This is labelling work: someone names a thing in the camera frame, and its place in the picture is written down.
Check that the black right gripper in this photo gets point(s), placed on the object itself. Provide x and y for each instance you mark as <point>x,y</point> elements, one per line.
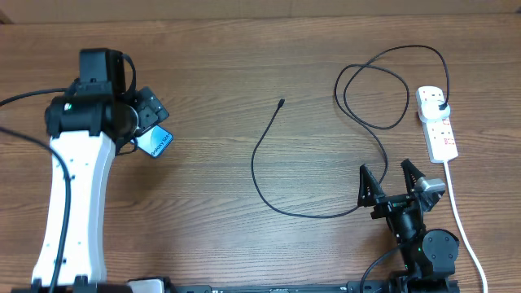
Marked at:
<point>374,191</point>

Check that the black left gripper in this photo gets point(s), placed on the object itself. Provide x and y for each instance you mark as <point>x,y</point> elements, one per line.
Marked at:
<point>150,109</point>

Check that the blue Samsung Galaxy smartphone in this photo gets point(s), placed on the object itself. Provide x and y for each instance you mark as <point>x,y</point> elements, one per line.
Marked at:
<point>155,141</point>

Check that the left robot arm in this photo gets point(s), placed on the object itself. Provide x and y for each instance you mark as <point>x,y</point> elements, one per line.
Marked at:
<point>88,126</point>

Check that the white charger plug adapter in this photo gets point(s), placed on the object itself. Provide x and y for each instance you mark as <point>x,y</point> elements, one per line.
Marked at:
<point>430,111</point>

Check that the white power strip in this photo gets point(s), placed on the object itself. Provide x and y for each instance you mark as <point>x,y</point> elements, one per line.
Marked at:
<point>441,145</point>

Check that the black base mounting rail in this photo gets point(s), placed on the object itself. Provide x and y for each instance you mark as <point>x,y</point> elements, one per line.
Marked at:
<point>165,285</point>

